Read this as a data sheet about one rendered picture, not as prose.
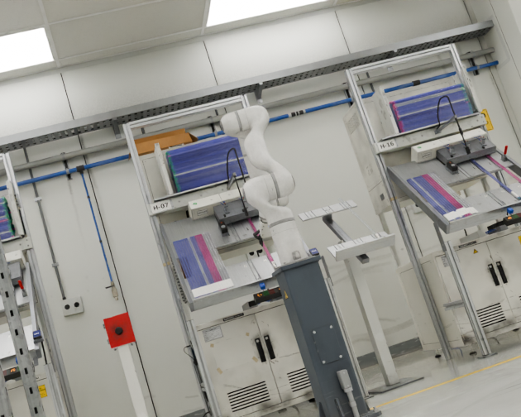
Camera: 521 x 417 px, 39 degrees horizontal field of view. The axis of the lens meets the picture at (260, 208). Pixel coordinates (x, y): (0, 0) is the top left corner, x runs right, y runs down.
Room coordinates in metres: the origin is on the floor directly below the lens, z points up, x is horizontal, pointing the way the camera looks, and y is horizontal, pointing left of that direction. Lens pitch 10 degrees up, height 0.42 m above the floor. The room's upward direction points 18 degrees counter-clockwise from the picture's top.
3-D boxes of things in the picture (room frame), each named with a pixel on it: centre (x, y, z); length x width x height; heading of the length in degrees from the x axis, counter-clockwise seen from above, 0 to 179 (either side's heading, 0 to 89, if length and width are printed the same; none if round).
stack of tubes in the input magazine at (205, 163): (4.24, 0.19, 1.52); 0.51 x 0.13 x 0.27; 102
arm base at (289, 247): (3.18, -0.07, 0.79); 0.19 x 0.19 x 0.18
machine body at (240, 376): (4.35, 0.28, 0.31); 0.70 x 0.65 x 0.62; 102
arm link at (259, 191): (3.18, -0.04, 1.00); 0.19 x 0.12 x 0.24; 95
